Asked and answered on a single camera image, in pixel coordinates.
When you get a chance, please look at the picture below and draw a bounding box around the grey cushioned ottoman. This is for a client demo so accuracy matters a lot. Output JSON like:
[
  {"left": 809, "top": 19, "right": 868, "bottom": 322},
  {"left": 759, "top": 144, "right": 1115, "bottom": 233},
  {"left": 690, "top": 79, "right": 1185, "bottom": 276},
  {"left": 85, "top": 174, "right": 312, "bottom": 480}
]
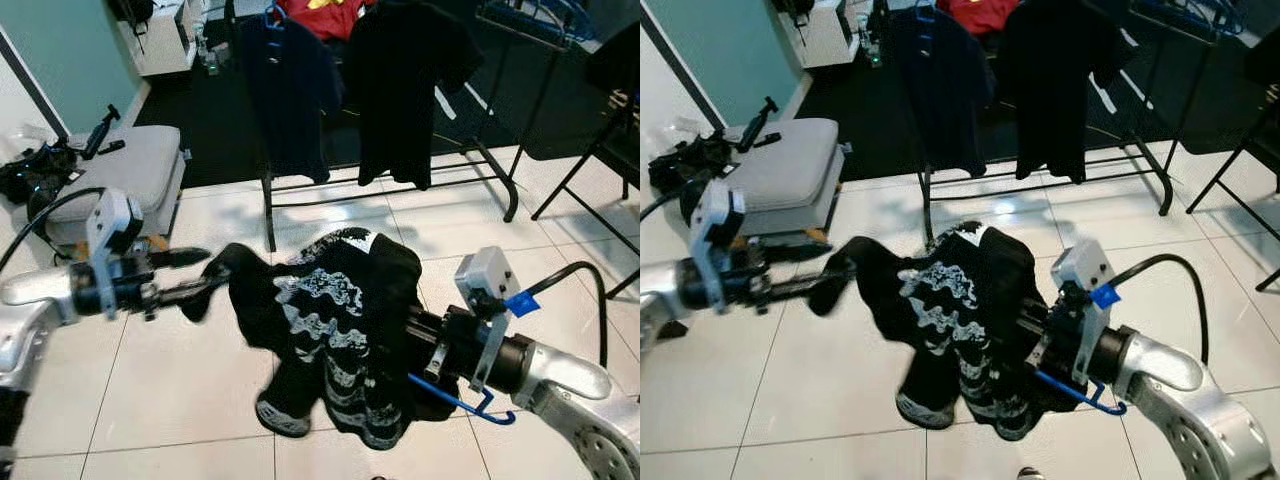
[
  {"left": 45, "top": 125, "right": 189, "bottom": 251},
  {"left": 720, "top": 118, "right": 851, "bottom": 246}
]

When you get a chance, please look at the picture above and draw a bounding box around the navy blue shirt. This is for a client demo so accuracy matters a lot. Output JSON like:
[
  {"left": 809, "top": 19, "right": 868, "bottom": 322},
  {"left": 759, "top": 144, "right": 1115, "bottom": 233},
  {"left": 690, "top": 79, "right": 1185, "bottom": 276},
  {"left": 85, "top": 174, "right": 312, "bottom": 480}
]
[
  {"left": 885, "top": 5, "right": 996, "bottom": 179},
  {"left": 238, "top": 10, "right": 346, "bottom": 186}
]

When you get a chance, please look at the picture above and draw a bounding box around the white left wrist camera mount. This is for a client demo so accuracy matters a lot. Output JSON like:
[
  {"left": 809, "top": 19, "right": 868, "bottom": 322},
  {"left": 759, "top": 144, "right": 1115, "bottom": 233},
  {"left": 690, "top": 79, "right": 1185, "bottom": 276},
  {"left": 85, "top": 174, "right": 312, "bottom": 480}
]
[
  {"left": 690, "top": 178, "right": 746, "bottom": 316},
  {"left": 85, "top": 188, "right": 144, "bottom": 321}
]

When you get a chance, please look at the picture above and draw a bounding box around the black folding chair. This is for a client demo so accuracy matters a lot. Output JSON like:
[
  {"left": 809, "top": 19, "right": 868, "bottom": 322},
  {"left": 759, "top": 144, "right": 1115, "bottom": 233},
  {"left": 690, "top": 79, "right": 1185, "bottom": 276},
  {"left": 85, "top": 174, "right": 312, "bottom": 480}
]
[
  {"left": 530, "top": 25, "right": 641, "bottom": 256},
  {"left": 1185, "top": 25, "right": 1280, "bottom": 296}
]

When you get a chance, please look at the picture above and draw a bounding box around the black metal clothes rack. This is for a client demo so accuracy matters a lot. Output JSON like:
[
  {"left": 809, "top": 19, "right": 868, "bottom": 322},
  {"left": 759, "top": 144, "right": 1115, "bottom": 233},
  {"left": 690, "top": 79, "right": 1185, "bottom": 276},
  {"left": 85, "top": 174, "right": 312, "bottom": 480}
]
[
  {"left": 860, "top": 0, "right": 1236, "bottom": 246},
  {"left": 225, "top": 0, "right": 621, "bottom": 253}
]

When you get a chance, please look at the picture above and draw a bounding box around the red shirt with yellow print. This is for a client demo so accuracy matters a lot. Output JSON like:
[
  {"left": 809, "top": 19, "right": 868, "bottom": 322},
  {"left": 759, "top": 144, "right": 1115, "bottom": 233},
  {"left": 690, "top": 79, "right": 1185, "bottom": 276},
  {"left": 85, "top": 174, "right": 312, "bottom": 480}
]
[
  {"left": 945, "top": 0, "right": 1021, "bottom": 36},
  {"left": 275, "top": 0, "right": 376, "bottom": 41}
]

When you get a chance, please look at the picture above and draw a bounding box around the plain black shirt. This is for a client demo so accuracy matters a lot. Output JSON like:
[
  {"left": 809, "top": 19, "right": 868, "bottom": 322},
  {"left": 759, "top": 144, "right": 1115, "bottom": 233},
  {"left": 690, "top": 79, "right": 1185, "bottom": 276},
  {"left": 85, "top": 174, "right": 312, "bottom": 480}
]
[
  {"left": 995, "top": 0, "right": 1136, "bottom": 186},
  {"left": 340, "top": 0, "right": 486, "bottom": 191}
]

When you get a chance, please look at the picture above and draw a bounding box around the black handheld stick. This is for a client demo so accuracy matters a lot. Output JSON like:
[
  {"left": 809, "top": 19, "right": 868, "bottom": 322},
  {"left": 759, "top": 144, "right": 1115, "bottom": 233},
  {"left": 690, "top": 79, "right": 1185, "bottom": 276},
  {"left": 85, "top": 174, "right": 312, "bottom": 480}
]
[
  {"left": 735, "top": 95, "right": 781, "bottom": 153},
  {"left": 78, "top": 103, "right": 126, "bottom": 161}
]

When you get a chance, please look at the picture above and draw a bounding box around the black gadget with blue lights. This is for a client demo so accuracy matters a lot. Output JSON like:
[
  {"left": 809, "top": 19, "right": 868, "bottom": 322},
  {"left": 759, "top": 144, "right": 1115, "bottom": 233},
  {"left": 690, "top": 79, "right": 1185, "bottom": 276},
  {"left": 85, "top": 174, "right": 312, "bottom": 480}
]
[
  {"left": 0, "top": 140, "right": 81, "bottom": 206},
  {"left": 648, "top": 130, "right": 736, "bottom": 196}
]

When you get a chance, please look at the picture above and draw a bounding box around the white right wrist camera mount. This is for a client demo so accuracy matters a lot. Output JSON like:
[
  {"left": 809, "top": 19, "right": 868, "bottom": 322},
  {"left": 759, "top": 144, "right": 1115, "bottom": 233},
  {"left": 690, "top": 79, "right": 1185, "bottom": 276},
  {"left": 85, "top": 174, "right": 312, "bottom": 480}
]
[
  {"left": 455, "top": 247, "right": 523, "bottom": 393},
  {"left": 1050, "top": 238, "right": 1116, "bottom": 386}
]

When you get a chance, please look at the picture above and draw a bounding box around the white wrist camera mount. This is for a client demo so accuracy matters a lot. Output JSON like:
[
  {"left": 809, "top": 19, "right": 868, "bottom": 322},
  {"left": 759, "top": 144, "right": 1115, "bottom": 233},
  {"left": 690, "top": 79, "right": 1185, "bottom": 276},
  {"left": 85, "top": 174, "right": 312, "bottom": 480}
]
[
  {"left": 85, "top": 188, "right": 144, "bottom": 321},
  {"left": 1050, "top": 238, "right": 1116, "bottom": 386},
  {"left": 690, "top": 178, "right": 746, "bottom": 316},
  {"left": 455, "top": 247, "right": 523, "bottom": 393}
]

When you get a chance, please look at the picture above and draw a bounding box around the black shirt with white print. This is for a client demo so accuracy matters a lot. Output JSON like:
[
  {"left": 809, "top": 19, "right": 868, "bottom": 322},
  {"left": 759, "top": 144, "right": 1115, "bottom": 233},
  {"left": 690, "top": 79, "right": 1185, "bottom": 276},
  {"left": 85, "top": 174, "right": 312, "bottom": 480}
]
[
  {"left": 808, "top": 220, "right": 1061, "bottom": 443},
  {"left": 180, "top": 227, "right": 461, "bottom": 451}
]

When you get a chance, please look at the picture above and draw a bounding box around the dark floor carpet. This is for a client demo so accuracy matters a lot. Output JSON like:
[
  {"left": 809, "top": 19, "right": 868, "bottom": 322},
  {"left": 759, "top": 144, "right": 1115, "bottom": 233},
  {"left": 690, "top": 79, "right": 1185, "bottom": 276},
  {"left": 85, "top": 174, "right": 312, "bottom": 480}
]
[
  {"left": 135, "top": 0, "right": 641, "bottom": 191},
  {"left": 795, "top": 0, "right": 1280, "bottom": 181}
]

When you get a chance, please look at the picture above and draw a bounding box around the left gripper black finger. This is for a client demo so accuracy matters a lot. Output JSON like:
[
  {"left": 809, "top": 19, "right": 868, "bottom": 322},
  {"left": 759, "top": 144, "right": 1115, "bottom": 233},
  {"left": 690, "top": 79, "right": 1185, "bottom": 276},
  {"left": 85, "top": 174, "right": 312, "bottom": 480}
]
[
  {"left": 770, "top": 266, "right": 851, "bottom": 301},
  {"left": 150, "top": 247, "right": 213, "bottom": 271},
  {"left": 155, "top": 275, "right": 229, "bottom": 309},
  {"left": 765, "top": 240, "right": 831, "bottom": 265}
]

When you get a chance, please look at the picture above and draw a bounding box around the white low cabinet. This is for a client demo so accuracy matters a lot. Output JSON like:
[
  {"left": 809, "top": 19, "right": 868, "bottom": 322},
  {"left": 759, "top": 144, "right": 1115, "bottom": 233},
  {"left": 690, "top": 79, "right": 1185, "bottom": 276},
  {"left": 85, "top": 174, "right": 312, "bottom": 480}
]
[
  {"left": 775, "top": 0, "right": 881, "bottom": 69},
  {"left": 115, "top": 0, "right": 236, "bottom": 79}
]

